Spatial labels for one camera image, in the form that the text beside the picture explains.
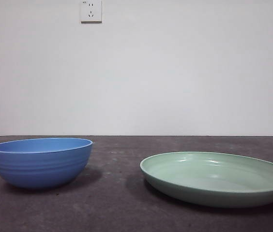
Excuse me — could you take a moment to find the green round plate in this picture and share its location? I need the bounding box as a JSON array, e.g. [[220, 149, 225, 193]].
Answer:
[[139, 151, 273, 209]]

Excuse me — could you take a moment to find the blue ribbed bowl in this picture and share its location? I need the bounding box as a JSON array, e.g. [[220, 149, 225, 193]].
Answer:
[[0, 137, 94, 189]]

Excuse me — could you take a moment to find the white wall socket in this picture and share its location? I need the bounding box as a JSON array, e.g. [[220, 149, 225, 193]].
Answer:
[[80, 0, 103, 24]]

